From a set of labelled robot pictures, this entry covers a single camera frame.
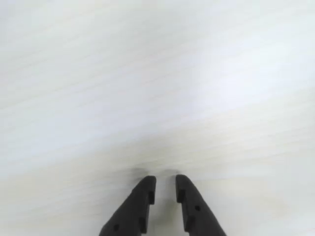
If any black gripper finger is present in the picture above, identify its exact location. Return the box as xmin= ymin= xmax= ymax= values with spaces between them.
xmin=98 ymin=175 xmax=157 ymax=236
xmin=175 ymin=174 xmax=227 ymax=236

